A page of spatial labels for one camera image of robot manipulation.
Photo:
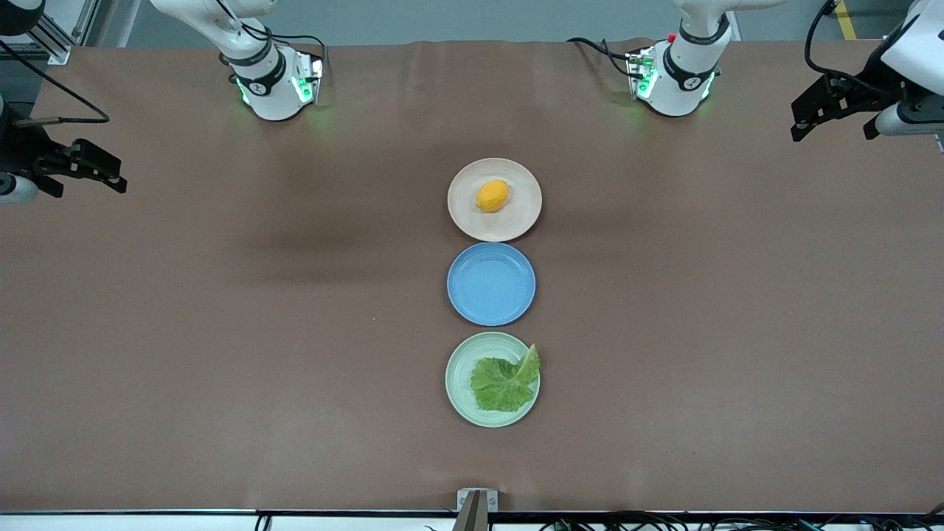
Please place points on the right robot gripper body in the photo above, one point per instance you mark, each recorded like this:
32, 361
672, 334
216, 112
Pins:
20, 150

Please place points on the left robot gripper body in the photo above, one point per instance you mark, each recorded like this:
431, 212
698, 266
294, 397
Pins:
864, 88

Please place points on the yellow lemon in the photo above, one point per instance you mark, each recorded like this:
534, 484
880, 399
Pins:
493, 196

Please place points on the green lettuce leaf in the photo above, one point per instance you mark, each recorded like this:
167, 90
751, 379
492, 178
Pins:
501, 383

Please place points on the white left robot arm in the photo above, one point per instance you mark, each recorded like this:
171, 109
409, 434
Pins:
675, 88

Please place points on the brown table cover sheet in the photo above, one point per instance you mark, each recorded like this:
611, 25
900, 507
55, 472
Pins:
221, 369

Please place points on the beige round plate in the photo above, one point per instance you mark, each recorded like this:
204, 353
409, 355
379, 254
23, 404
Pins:
472, 221

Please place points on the blue round plate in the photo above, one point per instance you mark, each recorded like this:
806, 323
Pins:
491, 284

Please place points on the pale green round plate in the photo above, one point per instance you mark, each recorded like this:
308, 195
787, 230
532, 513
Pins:
460, 369

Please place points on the aluminium frame profile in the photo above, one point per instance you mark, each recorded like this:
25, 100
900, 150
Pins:
59, 50

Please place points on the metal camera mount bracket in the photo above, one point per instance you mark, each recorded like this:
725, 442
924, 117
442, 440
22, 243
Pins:
477, 509

